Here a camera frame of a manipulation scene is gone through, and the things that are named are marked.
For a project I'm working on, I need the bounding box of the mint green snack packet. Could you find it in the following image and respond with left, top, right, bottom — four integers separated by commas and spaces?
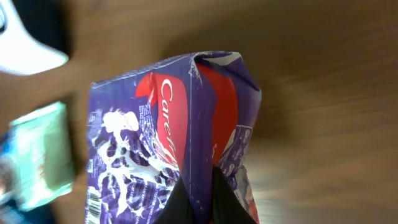
9, 101, 75, 211

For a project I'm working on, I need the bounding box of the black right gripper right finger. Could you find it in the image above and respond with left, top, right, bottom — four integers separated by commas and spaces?
212, 167, 256, 224

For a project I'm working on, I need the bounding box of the purple snack box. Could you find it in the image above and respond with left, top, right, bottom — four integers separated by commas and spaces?
85, 51, 261, 224

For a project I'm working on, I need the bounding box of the blue Oreo cookie pack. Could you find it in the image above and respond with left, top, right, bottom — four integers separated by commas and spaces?
1, 133, 56, 224

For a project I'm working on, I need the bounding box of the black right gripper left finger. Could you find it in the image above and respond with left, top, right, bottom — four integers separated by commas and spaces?
154, 177, 195, 224

